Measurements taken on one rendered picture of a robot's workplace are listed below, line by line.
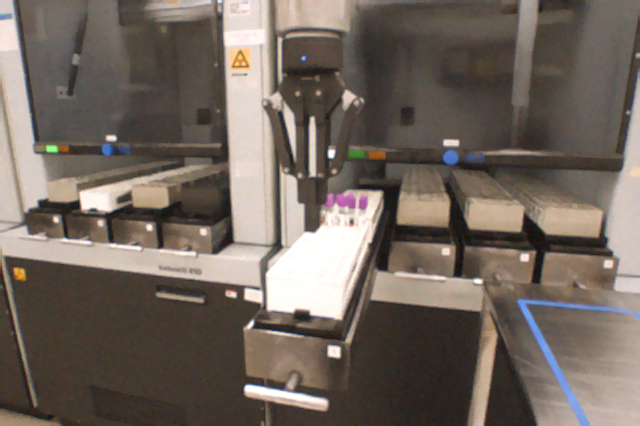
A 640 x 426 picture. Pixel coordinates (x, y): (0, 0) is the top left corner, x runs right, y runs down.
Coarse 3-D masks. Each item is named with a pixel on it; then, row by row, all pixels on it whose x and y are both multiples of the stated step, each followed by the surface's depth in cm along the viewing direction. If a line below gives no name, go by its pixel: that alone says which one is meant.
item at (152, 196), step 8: (136, 192) 105; (144, 192) 104; (152, 192) 103; (160, 192) 103; (168, 192) 103; (136, 200) 105; (144, 200) 105; (152, 200) 104; (160, 200) 103; (168, 200) 103
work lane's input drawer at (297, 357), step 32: (384, 224) 96; (256, 320) 49; (288, 320) 49; (320, 320) 49; (352, 320) 51; (256, 352) 49; (288, 352) 48; (320, 352) 47; (352, 352) 48; (288, 384) 46; (320, 384) 48
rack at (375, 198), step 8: (352, 192) 104; (360, 192) 104; (368, 192) 104; (376, 192) 105; (368, 200) 94; (376, 200) 96; (336, 208) 87; (368, 208) 87; (376, 208) 87; (336, 216) 79; (368, 216) 80; (376, 216) 95; (376, 224) 89
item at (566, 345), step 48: (528, 288) 56; (576, 288) 56; (480, 336) 60; (528, 336) 44; (576, 336) 44; (624, 336) 44; (480, 384) 62; (528, 384) 36; (576, 384) 36; (624, 384) 36
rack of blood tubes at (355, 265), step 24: (312, 240) 64; (336, 240) 65; (360, 240) 64; (288, 264) 54; (312, 264) 55; (336, 264) 54; (360, 264) 66; (288, 288) 50; (312, 288) 49; (336, 288) 48; (312, 312) 50; (336, 312) 49
